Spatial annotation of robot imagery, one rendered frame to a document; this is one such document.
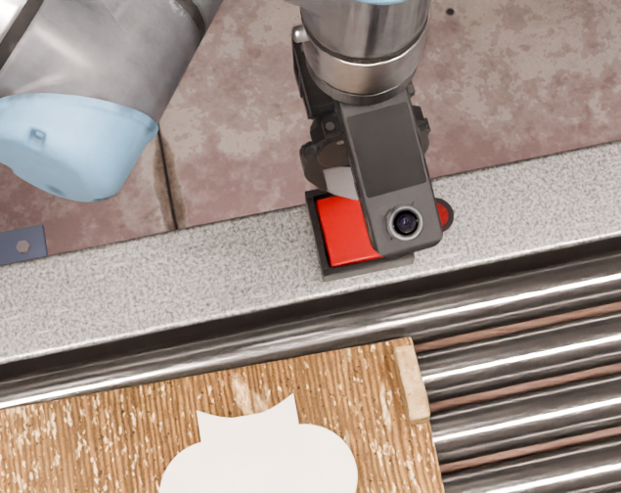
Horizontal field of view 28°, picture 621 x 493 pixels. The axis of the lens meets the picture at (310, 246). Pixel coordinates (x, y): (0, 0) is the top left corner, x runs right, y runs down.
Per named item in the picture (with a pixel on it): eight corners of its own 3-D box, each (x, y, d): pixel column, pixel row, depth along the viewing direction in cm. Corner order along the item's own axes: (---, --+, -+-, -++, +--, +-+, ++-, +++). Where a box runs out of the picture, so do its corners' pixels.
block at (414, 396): (391, 354, 96) (393, 345, 94) (414, 350, 96) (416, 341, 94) (406, 427, 94) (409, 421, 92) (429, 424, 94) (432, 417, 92)
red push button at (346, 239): (315, 204, 103) (315, 199, 101) (385, 191, 103) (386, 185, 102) (331, 272, 101) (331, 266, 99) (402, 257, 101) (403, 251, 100)
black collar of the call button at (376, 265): (304, 198, 103) (304, 191, 101) (392, 180, 103) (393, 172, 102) (323, 283, 100) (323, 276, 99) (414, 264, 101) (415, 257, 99)
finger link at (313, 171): (361, 160, 91) (365, 110, 82) (367, 182, 90) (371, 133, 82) (299, 174, 90) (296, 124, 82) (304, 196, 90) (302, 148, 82)
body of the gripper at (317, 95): (392, 53, 89) (402, -38, 77) (422, 159, 86) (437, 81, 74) (288, 75, 88) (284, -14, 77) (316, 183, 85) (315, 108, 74)
